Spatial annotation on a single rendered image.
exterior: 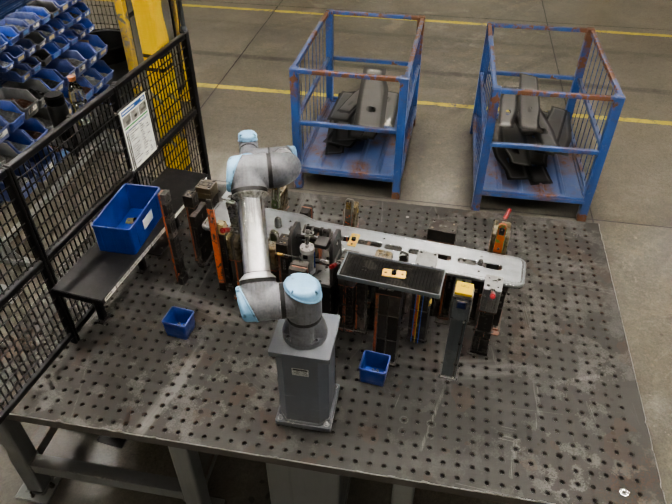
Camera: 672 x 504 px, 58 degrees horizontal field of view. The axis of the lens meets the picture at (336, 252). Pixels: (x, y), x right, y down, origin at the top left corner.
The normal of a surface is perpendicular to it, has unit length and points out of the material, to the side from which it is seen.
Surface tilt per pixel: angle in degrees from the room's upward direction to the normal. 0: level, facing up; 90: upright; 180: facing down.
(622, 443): 0
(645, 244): 0
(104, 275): 0
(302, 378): 90
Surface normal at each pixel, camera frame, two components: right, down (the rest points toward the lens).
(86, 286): 0.00, -0.76
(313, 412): -0.18, 0.63
